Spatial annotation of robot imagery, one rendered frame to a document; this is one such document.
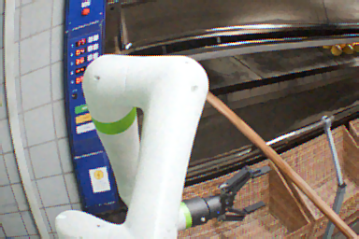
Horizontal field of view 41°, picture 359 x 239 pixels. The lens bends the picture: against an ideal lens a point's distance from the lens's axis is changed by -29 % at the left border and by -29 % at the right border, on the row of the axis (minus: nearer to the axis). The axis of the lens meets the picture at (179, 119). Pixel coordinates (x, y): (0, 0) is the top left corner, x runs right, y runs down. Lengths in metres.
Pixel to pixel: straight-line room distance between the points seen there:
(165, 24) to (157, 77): 0.82
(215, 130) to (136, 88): 1.10
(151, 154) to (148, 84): 0.15
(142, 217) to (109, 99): 0.30
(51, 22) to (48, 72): 0.20
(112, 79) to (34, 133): 0.81
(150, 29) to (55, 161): 0.60
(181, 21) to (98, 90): 0.84
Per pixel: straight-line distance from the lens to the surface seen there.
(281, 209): 2.56
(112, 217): 2.21
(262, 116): 2.50
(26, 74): 2.00
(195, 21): 2.17
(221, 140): 2.42
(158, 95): 1.30
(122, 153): 1.53
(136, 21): 2.08
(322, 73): 2.66
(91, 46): 2.01
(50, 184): 2.23
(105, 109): 1.40
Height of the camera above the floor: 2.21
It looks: 28 degrees down
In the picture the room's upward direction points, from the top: 2 degrees counter-clockwise
